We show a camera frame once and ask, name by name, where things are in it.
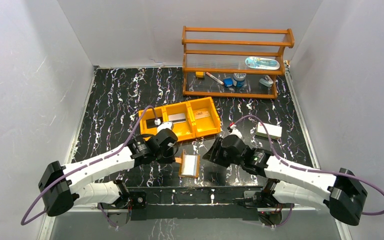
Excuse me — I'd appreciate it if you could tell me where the small blue block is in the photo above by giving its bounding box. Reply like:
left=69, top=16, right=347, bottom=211
left=223, top=77, right=233, bottom=88

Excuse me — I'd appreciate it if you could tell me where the orange three-compartment plastic bin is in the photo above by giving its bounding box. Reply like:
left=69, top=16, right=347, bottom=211
left=138, top=97, right=221, bottom=142

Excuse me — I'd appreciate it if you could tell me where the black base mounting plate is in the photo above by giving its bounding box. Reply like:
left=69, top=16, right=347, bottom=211
left=97, top=186, right=294, bottom=222

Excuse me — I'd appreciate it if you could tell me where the white rectangular box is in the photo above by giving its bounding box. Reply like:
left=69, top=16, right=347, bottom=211
left=255, top=122, right=283, bottom=140

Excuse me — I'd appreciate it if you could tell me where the small yellow block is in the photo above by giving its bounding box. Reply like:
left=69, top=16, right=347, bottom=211
left=195, top=71, right=206, bottom=79

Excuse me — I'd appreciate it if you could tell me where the orange leather card holder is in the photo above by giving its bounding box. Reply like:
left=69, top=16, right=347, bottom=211
left=175, top=150, right=201, bottom=179

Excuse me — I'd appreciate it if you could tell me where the aluminium frame rail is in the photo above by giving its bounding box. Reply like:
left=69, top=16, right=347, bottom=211
left=37, top=187, right=354, bottom=240

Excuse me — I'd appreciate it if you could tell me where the grey card in bin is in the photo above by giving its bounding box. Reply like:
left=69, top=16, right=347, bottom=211
left=168, top=112, right=187, bottom=124

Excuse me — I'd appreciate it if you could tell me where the orange wooden shelf rack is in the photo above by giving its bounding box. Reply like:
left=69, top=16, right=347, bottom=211
left=181, top=26, right=295, bottom=99

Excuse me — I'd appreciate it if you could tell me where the grey white stapler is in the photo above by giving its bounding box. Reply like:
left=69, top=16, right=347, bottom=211
left=259, top=75, right=274, bottom=88

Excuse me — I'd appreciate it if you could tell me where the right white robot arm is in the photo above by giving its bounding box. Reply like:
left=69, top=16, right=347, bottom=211
left=203, top=129, right=368, bottom=226

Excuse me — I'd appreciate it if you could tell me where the brown card in bin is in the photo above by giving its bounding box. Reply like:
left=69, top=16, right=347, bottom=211
left=194, top=110, right=211, bottom=120

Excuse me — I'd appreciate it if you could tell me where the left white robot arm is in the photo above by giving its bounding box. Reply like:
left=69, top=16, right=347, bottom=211
left=38, top=121, right=178, bottom=217

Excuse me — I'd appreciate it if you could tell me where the red white marker pen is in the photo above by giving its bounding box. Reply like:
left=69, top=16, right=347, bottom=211
left=205, top=72, right=224, bottom=86

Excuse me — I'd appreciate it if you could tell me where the blister pack on shelf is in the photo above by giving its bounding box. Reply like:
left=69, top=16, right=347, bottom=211
left=244, top=56, right=280, bottom=71

